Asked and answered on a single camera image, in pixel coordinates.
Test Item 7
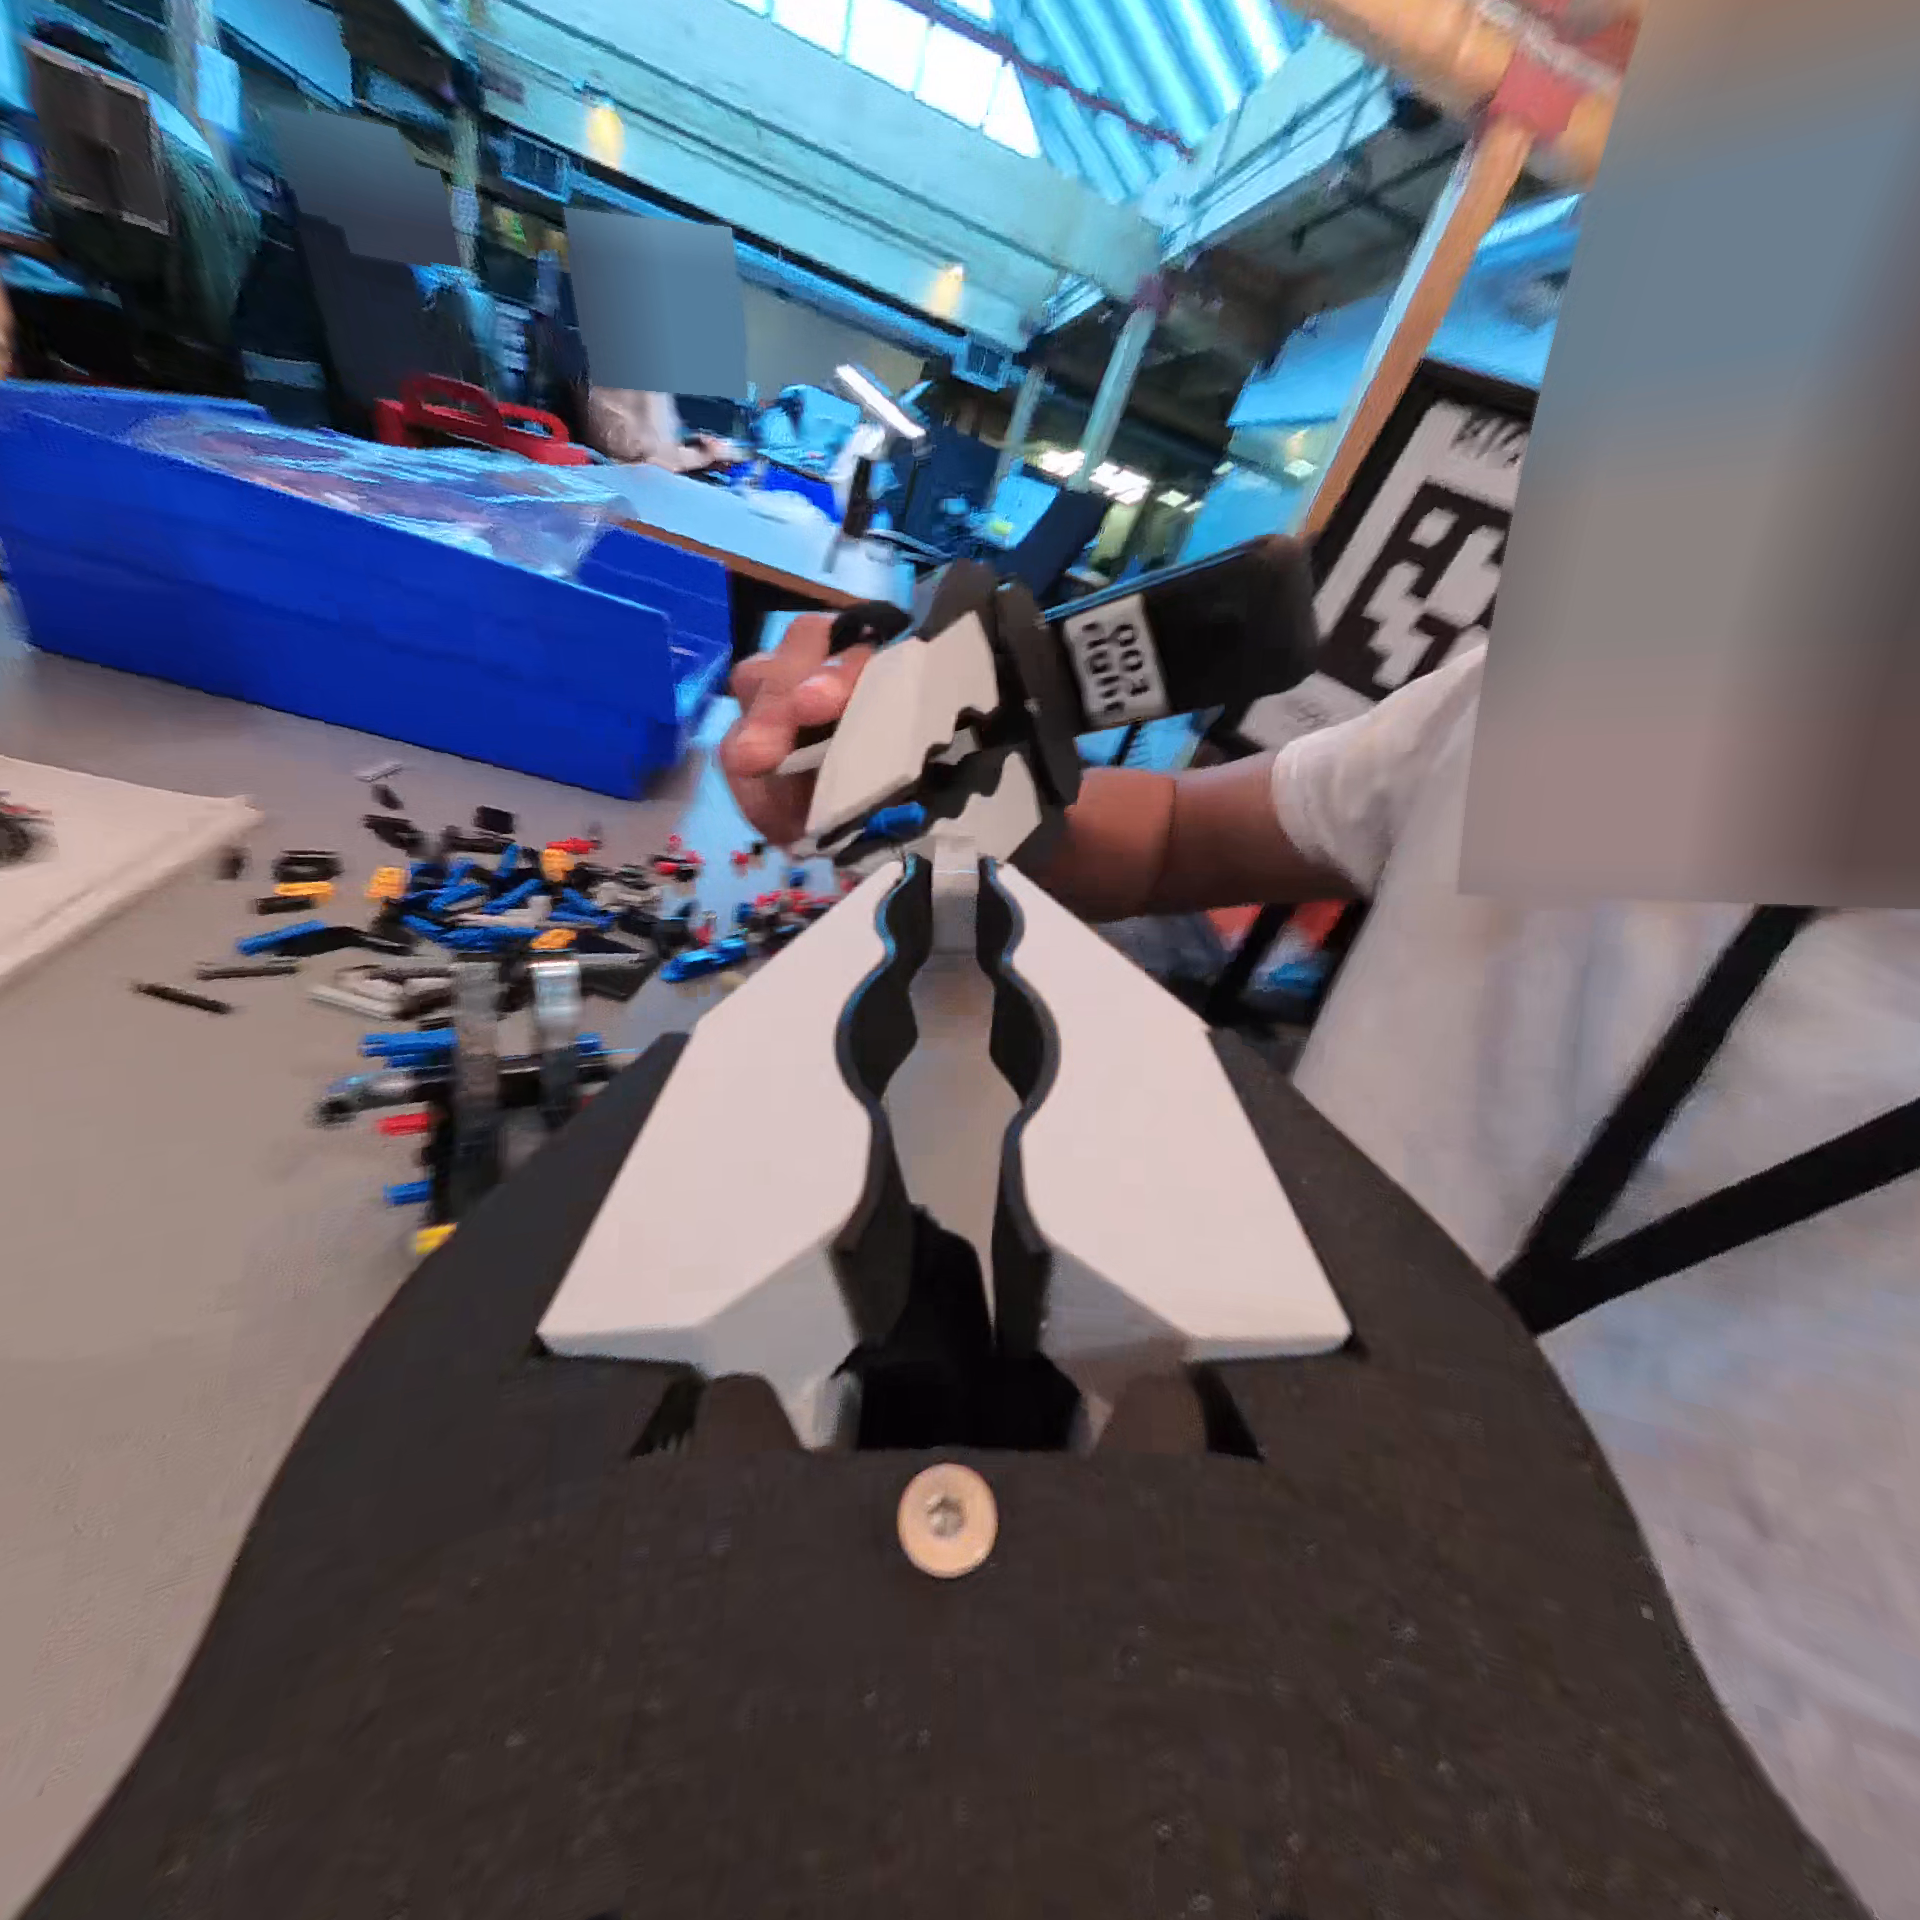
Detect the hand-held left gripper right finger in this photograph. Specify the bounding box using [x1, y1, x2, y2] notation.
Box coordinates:
[977, 862, 1351, 1422]

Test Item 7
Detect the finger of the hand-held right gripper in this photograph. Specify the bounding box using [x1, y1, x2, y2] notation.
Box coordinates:
[917, 716, 1051, 796]
[937, 779, 1087, 868]

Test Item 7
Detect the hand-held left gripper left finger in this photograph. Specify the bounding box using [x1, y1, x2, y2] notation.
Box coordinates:
[537, 858, 921, 1430]

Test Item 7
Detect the grey lego beam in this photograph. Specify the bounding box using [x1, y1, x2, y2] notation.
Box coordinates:
[917, 836, 991, 962]

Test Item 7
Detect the partly built lego model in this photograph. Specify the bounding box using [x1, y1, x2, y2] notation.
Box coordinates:
[314, 960, 647, 1255]

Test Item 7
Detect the pile of small lego pieces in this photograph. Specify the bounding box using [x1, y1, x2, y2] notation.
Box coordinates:
[131, 758, 871, 1023]

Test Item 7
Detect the lego instruction booklet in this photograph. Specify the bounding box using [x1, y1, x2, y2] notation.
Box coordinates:
[0, 749, 263, 982]

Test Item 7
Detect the person's right hand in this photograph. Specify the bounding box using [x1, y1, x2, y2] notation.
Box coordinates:
[717, 612, 881, 848]

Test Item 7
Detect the black white marker board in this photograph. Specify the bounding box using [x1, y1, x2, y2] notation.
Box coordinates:
[1247, 393, 1531, 759]

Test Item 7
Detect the white desk with wooden edge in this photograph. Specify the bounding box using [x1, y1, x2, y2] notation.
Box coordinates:
[601, 466, 904, 608]

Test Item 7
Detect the desk lamp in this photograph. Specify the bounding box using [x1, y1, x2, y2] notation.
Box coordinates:
[833, 360, 928, 440]

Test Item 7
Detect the red plastic crate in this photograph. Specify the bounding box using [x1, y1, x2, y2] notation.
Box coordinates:
[371, 373, 593, 462]

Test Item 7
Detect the clear plastic bag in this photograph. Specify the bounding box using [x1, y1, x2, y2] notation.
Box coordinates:
[127, 409, 641, 580]

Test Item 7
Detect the blue storage bin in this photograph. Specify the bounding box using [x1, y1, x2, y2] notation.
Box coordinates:
[0, 378, 734, 800]

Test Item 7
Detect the black strap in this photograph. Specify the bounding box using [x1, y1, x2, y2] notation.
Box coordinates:
[1500, 899, 1920, 1336]

